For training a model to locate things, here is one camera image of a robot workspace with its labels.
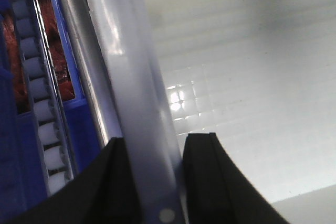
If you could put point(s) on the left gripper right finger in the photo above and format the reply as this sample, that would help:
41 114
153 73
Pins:
216 190

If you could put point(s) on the red orange bagged items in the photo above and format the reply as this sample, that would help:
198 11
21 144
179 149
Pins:
57 53

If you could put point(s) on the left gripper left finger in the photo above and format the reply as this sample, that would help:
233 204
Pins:
102 193

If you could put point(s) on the white plastic Totelife crate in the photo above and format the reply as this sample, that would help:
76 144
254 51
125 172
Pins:
260 74

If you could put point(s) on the left white roller track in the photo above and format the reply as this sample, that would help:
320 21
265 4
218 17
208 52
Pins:
47 111

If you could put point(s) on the blue plastic storage bin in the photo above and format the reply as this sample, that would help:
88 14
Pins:
22 182

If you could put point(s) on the metal shelf side rail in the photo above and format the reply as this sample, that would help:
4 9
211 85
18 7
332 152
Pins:
90 65

